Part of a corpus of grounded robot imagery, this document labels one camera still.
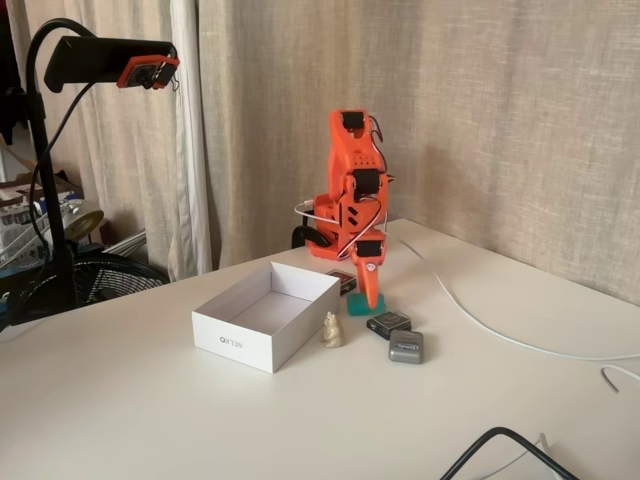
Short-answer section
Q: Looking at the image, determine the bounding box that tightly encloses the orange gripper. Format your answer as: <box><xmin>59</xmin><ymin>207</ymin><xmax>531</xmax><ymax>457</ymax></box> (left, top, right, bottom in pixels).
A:
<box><xmin>348</xmin><ymin>229</ymin><xmax>390</xmax><ymax>310</ymax></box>

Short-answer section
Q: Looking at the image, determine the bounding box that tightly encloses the green cube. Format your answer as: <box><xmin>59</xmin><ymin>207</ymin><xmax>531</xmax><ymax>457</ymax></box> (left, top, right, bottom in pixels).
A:
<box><xmin>347</xmin><ymin>292</ymin><xmax>387</xmax><ymax>319</ymax></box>

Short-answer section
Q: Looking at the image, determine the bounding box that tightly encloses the small black clear-lid case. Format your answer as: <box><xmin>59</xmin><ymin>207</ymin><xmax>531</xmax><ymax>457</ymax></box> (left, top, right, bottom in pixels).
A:
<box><xmin>327</xmin><ymin>268</ymin><xmax>359</xmax><ymax>298</ymax></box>
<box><xmin>366</xmin><ymin>308</ymin><xmax>413</xmax><ymax>342</ymax></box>

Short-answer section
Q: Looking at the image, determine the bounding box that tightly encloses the cream bear figurine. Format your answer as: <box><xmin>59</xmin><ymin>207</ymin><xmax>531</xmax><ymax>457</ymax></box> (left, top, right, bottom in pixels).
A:
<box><xmin>320</xmin><ymin>310</ymin><xmax>347</xmax><ymax>349</ymax></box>

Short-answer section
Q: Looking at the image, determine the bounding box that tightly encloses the grey metal tin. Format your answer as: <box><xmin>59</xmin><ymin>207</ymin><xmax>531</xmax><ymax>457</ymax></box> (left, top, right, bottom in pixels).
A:
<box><xmin>388</xmin><ymin>328</ymin><xmax>426</xmax><ymax>365</ymax></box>

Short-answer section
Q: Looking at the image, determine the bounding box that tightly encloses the black table clamp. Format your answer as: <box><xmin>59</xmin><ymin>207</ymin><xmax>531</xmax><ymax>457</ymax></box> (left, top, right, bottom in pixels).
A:
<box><xmin>291</xmin><ymin>224</ymin><xmax>331</xmax><ymax>250</ymax></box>

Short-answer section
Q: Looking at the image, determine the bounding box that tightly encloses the white cardboard box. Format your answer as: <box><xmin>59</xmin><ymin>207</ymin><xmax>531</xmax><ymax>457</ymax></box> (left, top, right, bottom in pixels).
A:
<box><xmin>192</xmin><ymin>261</ymin><xmax>341</xmax><ymax>375</ymax></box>

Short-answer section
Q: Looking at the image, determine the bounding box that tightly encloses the beige linen curtain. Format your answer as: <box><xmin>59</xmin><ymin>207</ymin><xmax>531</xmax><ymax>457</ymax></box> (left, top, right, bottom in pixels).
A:
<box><xmin>198</xmin><ymin>0</ymin><xmax>640</xmax><ymax>306</ymax></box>

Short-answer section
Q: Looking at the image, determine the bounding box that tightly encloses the black floor fan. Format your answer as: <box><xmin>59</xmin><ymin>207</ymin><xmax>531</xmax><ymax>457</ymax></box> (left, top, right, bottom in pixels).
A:
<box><xmin>0</xmin><ymin>252</ymin><xmax>169</xmax><ymax>329</ymax></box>

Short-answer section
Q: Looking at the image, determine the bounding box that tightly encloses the metal desk lamp head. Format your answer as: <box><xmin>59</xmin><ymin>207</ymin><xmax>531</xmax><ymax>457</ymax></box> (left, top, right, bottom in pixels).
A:
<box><xmin>60</xmin><ymin>198</ymin><xmax>105</xmax><ymax>242</ymax></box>

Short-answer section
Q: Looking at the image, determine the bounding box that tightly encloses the black gooseneck stand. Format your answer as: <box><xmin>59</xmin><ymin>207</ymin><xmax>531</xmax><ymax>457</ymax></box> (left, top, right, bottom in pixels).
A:
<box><xmin>9</xmin><ymin>17</ymin><xmax>99</xmax><ymax>326</ymax></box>

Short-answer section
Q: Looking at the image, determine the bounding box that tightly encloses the brown cardboard box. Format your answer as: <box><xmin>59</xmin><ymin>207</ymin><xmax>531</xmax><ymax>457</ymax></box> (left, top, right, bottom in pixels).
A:
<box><xmin>0</xmin><ymin>172</ymin><xmax>84</xmax><ymax>214</ymax></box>

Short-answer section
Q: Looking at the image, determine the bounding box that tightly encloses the long white cable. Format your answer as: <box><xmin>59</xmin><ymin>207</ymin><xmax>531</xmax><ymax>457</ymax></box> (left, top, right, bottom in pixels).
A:
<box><xmin>293</xmin><ymin>198</ymin><xmax>640</xmax><ymax>362</ymax></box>

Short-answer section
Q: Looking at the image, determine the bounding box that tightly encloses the thick black cable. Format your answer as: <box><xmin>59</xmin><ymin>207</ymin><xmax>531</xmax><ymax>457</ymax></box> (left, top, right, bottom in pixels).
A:
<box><xmin>439</xmin><ymin>426</ymin><xmax>576</xmax><ymax>480</ymax></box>

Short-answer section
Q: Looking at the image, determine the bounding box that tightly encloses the short white cable end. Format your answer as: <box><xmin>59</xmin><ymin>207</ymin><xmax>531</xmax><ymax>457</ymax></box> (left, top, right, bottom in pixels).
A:
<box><xmin>601</xmin><ymin>366</ymin><xmax>640</xmax><ymax>394</ymax></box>

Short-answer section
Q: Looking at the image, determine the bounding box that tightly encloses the overhead camera on stand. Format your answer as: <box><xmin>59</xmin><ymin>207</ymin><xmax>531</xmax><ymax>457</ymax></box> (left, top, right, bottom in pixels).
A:
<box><xmin>9</xmin><ymin>0</ymin><xmax>221</xmax><ymax>281</ymax></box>

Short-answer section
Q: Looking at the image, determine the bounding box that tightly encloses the orange camera module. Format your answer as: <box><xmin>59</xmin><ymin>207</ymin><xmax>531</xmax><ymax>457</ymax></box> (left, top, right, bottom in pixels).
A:
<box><xmin>117</xmin><ymin>53</ymin><xmax>181</xmax><ymax>92</ymax></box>

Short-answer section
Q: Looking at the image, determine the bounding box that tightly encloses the thin black camera cable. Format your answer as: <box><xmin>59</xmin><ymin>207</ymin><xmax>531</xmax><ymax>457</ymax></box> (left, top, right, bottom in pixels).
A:
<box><xmin>27</xmin><ymin>82</ymin><xmax>99</xmax><ymax>261</ymax></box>

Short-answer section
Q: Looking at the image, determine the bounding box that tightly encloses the black camera holder bar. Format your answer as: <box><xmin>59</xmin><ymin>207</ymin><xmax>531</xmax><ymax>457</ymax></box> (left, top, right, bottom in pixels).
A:
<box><xmin>43</xmin><ymin>35</ymin><xmax>179</xmax><ymax>94</ymax></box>

